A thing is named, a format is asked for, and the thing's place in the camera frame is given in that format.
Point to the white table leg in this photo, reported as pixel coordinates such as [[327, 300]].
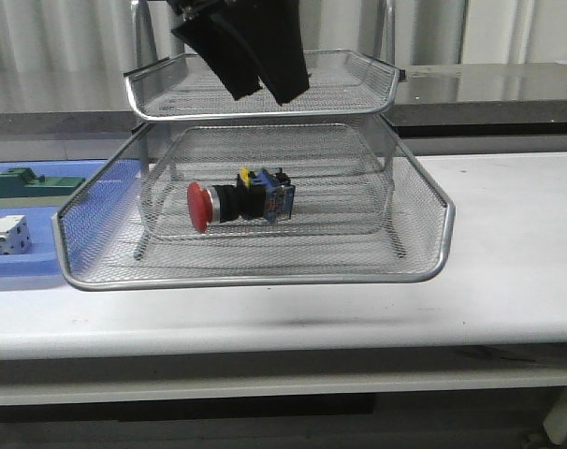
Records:
[[555, 423]]

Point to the green terminal block component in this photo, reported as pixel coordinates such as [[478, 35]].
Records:
[[21, 187]]

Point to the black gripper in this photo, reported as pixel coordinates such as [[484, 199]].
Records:
[[253, 44]]

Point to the white circuit breaker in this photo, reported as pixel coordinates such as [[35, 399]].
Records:
[[14, 235]]

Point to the red emergency stop button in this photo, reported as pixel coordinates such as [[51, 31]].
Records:
[[256, 195]]

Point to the dark background counter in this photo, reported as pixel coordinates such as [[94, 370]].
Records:
[[434, 101]]

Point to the silver rack frame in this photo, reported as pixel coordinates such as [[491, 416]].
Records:
[[143, 33]]

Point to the blue plastic tray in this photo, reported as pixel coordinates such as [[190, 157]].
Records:
[[92, 235]]

